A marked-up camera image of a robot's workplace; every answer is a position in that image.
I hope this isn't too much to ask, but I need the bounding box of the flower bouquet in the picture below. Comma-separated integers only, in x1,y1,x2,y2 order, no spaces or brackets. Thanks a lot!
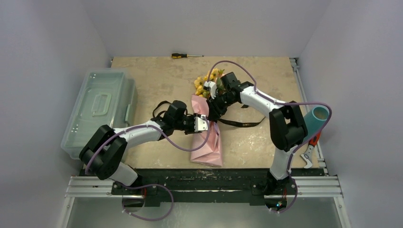
194,68,225,99

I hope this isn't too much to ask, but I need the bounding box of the pink wrapping paper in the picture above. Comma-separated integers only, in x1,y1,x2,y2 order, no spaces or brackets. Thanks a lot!
190,95,223,167

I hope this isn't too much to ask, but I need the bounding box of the black printed ribbon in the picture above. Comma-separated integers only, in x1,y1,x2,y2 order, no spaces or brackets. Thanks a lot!
152,101,266,128

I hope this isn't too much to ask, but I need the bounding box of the clear plastic storage box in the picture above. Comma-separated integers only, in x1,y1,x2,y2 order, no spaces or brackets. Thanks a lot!
61,68,137,160

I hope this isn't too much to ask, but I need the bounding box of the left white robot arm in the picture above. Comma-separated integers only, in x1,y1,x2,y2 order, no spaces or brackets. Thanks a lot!
79,100,208,194

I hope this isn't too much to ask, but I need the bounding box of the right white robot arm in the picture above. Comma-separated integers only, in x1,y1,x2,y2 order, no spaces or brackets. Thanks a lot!
203,72,308,193

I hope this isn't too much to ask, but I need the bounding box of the teal vase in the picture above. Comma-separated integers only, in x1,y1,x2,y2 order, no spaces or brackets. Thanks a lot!
303,106,330,142

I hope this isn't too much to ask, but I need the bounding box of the yellow black screwdriver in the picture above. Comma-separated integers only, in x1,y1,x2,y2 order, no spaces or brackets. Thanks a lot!
171,53,204,59

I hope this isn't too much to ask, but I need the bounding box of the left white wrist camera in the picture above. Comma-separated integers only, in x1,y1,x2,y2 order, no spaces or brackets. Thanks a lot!
194,114,209,133

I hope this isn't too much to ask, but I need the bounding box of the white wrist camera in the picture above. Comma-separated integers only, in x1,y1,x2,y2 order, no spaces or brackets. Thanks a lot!
203,81,217,99
194,114,209,133

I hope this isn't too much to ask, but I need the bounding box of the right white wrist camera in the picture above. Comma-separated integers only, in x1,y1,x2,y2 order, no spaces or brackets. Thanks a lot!
203,81,217,99

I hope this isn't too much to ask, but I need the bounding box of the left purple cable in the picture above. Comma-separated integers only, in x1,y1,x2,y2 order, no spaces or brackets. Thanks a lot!
85,114,212,220

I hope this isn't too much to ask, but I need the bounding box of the purple cable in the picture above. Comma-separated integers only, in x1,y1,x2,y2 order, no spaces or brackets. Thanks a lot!
206,60,333,215
85,114,212,220

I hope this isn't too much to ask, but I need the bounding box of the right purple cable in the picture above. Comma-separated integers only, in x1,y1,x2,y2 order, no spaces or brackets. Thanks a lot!
206,60,333,215

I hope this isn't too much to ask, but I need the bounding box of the black aluminium base frame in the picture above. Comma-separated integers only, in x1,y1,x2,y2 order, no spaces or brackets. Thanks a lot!
64,168,344,210

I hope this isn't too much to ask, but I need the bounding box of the orange handled cutter tool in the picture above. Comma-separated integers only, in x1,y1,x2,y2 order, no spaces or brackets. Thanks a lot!
300,132,321,169

